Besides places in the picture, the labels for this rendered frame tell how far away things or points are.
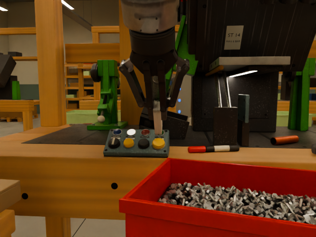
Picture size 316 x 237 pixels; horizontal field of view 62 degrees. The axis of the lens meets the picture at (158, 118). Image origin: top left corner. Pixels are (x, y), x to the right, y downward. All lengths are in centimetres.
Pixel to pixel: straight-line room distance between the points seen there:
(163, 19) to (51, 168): 44
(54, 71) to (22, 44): 1145
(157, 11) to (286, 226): 31
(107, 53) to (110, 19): 1022
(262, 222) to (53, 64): 116
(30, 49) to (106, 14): 353
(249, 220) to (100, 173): 40
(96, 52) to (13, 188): 91
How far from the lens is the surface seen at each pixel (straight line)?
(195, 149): 65
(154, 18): 40
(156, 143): 61
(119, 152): 61
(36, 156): 69
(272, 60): 67
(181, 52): 83
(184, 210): 32
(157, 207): 33
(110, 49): 133
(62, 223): 147
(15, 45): 1291
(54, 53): 132
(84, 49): 137
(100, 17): 1166
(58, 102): 132
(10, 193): 55
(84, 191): 66
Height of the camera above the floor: 106
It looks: 6 degrees down
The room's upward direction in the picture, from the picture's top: straight up
